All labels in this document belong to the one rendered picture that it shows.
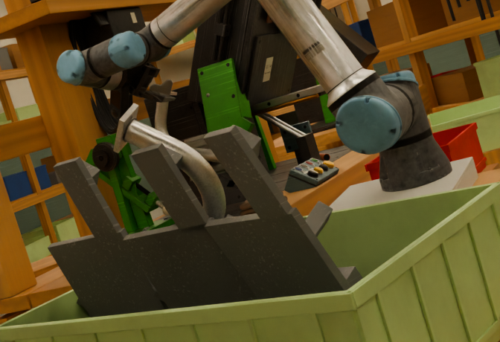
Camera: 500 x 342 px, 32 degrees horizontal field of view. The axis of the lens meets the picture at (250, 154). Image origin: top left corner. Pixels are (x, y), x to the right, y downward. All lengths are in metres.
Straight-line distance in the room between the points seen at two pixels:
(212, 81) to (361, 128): 0.84
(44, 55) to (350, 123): 1.01
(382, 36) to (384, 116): 4.34
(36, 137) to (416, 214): 1.35
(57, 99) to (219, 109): 0.44
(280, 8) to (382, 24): 4.25
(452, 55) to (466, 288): 10.17
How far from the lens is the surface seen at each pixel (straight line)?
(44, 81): 2.38
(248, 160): 0.93
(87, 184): 1.18
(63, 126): 2.36
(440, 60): 11.21
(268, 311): 0.91
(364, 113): 1.62
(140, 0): 2.56
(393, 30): 5.81
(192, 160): 1.07
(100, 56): 1.91
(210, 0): 1.90
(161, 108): 2.20
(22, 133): 2.34
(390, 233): 1.28
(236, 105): 2.34
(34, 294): 2.04
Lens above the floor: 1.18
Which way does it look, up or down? 4 degrees down
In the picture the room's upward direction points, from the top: 17 degrees counter-clockwise
